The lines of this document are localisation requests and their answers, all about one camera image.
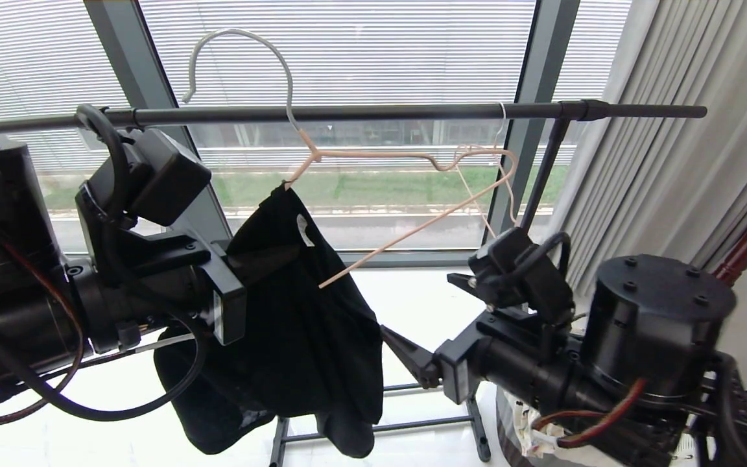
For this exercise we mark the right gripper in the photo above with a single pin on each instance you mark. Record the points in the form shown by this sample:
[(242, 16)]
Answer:
[(522, 370)]

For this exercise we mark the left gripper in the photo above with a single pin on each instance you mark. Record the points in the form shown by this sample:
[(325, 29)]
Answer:
[(172, 292)]

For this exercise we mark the black t-shirt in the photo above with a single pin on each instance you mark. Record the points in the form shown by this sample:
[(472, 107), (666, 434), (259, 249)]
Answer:
[(296, 337)]

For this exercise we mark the pink clothes hanger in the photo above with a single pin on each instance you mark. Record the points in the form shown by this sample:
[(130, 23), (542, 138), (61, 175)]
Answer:
[(477, 201), (373, 154)]

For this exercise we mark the white laundry basket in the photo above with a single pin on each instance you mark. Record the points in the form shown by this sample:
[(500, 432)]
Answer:
[(506, 431)]

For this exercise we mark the black clothes rack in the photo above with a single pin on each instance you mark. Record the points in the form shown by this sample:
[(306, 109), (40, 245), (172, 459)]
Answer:
[(380, 112)]

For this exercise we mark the cream printed garment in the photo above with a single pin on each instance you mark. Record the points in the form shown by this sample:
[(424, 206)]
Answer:
[(532, 431)]

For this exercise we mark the window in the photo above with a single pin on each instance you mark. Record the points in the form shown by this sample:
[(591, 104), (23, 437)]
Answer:
[(347, 58)]

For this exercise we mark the beige curtain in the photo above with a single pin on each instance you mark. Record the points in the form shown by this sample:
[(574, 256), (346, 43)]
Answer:
[(672, 130)]

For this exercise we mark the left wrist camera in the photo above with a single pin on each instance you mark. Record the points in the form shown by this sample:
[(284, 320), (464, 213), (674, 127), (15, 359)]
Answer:
[(172, 172)]

